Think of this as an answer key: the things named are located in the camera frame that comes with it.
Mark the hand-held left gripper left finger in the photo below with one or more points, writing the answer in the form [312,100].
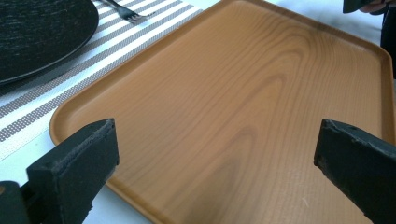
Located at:
[71,169]

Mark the wooden tray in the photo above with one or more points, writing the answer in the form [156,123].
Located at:
[224,102]

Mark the grey white striped placemat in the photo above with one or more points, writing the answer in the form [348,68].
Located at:
[102,49]

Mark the black round plate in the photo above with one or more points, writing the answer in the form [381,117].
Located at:
[37,34]

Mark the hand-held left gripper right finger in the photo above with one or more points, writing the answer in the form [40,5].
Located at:
[358,161]

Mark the dark metal fork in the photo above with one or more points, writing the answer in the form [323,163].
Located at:
[126,11]

